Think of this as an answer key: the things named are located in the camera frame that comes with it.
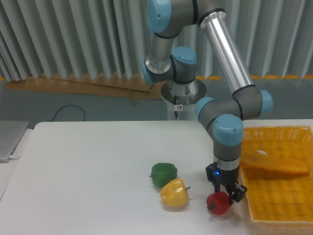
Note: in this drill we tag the red bell pepper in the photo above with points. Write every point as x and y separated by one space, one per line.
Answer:
218 202

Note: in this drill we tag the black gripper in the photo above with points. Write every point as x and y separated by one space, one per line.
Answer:
227 178

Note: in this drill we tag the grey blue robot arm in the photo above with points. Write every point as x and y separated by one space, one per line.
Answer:
223 120

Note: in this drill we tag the yellow bell pepper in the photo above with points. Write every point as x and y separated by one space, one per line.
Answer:
174 193

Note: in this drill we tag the brown cardboard sheet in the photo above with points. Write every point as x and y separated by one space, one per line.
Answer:
132 88

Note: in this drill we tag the yellow woven basket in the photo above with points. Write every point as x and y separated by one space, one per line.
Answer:
279 197

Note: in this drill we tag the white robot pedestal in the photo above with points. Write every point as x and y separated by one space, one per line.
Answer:
181 99

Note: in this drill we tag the orange baguette bread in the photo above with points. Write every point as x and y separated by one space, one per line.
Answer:
273 163

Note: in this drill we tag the green bell pepper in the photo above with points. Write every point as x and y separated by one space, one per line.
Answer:
163 173

